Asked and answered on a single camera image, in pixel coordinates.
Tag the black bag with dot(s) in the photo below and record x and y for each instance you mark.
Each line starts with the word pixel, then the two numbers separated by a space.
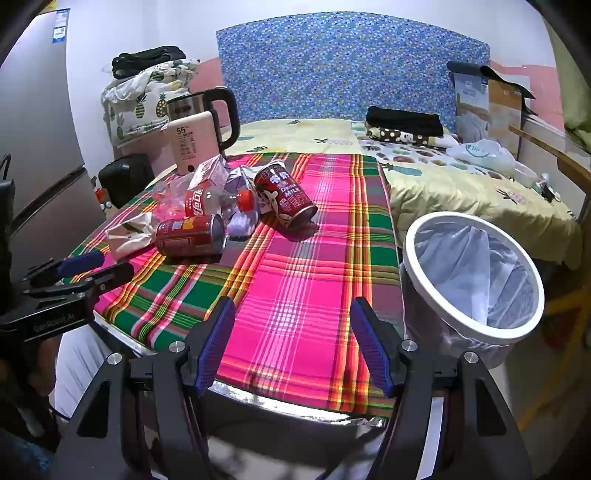
pixel 124 180

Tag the small green bottle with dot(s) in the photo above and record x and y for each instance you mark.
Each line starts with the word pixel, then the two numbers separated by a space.
pixel 542 182

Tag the clear plastic wrapper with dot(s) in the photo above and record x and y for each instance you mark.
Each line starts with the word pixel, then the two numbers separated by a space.
pixel 168 194

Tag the bed with yellow sheet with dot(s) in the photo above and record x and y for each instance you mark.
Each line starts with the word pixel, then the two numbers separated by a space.
pixel 461 194

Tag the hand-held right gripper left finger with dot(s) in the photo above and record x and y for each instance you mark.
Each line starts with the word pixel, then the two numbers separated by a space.
pixel 214 341

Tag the blue floral mattress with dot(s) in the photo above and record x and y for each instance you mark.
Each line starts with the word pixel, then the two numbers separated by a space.
pixel 346 69

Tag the brown polka dot cloth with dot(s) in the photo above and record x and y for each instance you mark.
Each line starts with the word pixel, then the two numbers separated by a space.
pixel 397 134

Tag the pink green plaid tablecloth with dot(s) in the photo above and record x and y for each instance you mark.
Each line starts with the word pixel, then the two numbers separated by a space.
pixel 300 300

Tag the white plastic bag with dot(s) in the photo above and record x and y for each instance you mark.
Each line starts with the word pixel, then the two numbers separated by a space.
pixel 480 154

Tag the pineapple print bedding bundle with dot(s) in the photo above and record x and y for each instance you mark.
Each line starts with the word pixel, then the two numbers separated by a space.
pixel 138 101

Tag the purple grape milk carton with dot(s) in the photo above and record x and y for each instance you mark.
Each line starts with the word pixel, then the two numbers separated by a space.
pixel 240 177

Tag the clear plastic bottle red label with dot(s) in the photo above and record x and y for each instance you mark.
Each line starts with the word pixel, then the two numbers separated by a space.
pixel 196 202

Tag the red milk drink can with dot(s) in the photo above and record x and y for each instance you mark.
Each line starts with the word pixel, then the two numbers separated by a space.
pixel 286 194

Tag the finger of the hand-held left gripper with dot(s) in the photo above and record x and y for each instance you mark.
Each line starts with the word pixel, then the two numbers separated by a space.
pixel 115 274
pixel 83 262

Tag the brown cardboard box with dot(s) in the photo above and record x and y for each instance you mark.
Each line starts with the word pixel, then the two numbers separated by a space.
pixel 503 108

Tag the blue white printed box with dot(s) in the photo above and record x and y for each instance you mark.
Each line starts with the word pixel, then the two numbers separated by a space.
pixel 471 110

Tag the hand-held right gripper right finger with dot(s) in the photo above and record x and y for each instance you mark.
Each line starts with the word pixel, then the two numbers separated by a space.
pixel 367 341

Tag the white bowl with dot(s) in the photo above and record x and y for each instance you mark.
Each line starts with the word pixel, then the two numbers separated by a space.
pixel 524 173

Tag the black folded clothing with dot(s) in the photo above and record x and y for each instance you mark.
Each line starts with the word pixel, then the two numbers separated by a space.
pixel 404 120

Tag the white trash bin with liner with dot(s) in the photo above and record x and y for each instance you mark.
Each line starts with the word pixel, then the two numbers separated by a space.
pixel 443 311

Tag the green cloth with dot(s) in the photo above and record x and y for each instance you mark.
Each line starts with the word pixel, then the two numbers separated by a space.
pixel 572 92

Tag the cream paper wrapper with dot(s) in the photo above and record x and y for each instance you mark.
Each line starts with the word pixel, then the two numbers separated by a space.
pixel 131 230

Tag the black clothing bundle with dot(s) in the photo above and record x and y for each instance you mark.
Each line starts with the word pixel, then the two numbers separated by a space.
pixel 143 62

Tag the white fruit print cloth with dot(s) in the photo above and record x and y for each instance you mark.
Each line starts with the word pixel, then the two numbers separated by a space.
pixel 415 154

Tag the black cloth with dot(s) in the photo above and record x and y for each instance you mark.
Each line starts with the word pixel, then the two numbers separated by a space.
pixel 466 68

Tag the red soda can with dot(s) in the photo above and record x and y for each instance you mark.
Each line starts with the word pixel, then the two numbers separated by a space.
pixel 189 235

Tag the silver refrigerator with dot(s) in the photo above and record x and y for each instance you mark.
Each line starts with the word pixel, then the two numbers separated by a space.
pixel 37 138

